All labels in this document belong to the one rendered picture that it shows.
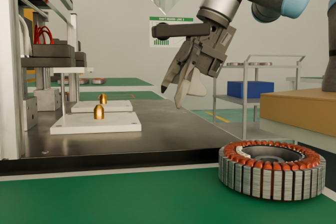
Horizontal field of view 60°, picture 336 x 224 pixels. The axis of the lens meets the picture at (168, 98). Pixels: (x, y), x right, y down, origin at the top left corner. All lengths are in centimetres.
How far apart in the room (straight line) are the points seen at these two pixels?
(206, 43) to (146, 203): 40
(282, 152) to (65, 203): 25
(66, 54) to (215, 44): 30
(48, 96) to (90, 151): 41
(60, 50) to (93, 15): 545
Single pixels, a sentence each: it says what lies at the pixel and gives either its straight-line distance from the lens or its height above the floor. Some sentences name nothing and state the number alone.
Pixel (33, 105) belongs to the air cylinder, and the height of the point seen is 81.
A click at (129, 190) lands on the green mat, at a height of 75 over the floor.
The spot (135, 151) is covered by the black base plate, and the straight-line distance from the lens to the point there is 39.
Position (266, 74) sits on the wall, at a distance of 675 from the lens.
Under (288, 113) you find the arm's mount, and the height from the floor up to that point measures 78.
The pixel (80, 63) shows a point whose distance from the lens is 78.
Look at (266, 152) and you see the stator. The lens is 38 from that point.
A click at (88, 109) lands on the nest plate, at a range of 75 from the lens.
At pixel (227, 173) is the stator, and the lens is 32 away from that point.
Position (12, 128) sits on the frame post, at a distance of 39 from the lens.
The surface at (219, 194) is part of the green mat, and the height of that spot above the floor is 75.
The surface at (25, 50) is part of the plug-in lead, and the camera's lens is 59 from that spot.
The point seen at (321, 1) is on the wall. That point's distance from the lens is 759.
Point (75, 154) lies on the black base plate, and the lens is 40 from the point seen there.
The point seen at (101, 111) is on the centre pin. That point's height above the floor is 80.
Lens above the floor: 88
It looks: 6 degrees down
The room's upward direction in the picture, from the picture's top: straight up
